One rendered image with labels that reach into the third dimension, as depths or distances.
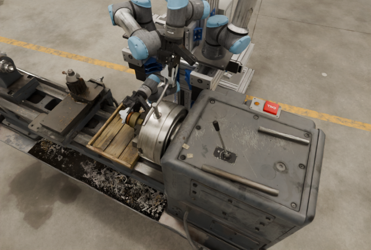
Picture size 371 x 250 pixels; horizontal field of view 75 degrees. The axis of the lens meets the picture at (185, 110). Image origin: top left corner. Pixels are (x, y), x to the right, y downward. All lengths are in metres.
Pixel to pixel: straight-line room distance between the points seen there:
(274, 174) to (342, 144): 1.98
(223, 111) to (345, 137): 2.05
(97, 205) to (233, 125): 1.57
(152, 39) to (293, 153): 0.80
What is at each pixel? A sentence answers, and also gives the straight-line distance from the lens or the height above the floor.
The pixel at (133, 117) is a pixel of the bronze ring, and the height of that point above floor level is 1.12.
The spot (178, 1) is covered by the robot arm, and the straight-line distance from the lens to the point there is 0.95.
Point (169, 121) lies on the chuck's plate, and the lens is 1.07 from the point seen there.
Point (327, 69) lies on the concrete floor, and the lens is 3.66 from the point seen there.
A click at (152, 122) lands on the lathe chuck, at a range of 1.09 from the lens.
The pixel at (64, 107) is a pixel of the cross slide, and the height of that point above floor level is 0.97.
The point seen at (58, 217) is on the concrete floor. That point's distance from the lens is 2.40.
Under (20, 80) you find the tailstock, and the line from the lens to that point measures 2.00.
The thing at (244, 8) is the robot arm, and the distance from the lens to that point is 1.26.
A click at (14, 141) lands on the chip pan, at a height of 0.54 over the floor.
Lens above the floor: 2.11
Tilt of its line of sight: 52 degrees down
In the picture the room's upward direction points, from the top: 1 degrees clockwise
